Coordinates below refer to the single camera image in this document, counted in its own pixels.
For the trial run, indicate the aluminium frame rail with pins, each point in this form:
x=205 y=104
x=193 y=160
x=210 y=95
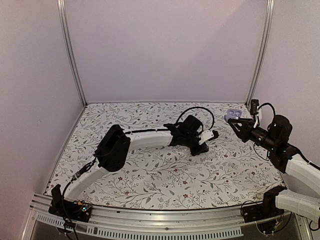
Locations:
x=114 y=223

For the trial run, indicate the right aluminium corner post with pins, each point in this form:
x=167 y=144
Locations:
x=270 y=4

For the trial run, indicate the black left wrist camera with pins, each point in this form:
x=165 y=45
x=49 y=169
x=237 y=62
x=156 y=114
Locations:
x=207 y=135

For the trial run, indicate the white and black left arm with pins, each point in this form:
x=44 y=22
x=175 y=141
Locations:
x=111 y=153

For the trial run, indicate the aluminium corner post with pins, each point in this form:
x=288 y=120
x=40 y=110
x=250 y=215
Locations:
x=270 y=4
x=69 y=51

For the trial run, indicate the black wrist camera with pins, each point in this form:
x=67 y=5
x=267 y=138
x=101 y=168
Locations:
x=207 y=135
x=254 y=111

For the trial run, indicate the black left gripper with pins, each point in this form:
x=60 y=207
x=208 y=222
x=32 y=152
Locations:
x=201 y=150

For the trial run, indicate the purple earbud charging case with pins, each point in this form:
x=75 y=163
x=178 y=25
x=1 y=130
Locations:
x=233 y=114

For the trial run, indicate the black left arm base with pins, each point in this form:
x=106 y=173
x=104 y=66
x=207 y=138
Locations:
x=76 y=210

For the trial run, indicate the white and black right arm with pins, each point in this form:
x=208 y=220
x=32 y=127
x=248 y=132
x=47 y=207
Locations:
x=289 y=160

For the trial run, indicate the left aluminium corner post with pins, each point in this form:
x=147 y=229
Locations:
x=69 y=51

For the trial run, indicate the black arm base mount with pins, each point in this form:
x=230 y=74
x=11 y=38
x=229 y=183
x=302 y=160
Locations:
x=264 y=210

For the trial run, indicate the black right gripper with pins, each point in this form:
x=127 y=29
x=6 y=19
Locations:
x=246 y=130

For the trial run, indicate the floral patterned table mat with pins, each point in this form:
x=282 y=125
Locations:
x=168 y=178

